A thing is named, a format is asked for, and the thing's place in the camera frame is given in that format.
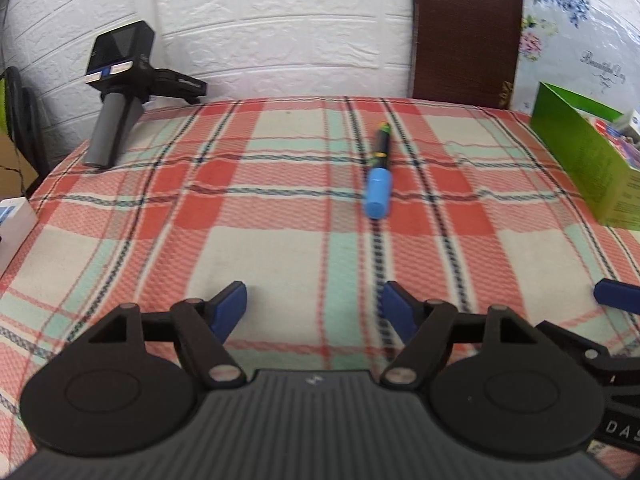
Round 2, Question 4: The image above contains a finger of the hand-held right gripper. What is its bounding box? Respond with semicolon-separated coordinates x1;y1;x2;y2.
593;279;640;318

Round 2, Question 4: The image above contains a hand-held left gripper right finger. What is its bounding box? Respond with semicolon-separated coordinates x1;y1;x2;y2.
381;281;541;389

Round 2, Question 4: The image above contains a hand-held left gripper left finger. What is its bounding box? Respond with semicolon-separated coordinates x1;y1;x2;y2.
89;281;249;389

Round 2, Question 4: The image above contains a marker with blue cap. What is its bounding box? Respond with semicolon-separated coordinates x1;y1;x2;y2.
363;122;397;221

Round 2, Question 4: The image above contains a green carton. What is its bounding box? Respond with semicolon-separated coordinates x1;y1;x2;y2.
530;81;640;232

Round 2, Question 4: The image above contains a plaid blanket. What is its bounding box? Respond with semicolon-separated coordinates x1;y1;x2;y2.
0;96;640;480

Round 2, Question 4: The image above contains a flat white and blue box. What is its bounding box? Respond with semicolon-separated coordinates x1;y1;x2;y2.
0;197;40;272

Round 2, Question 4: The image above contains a spare hand-held gripper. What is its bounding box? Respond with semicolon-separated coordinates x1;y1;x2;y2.
82;20;209;169

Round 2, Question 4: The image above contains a cardboard box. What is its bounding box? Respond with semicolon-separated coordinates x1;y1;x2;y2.
0;131;40;202

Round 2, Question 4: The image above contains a brown wooden board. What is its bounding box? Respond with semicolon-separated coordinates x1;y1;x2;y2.
410;0;524;111

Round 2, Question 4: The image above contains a green and black bag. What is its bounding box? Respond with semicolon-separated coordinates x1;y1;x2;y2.
0;66;52;181

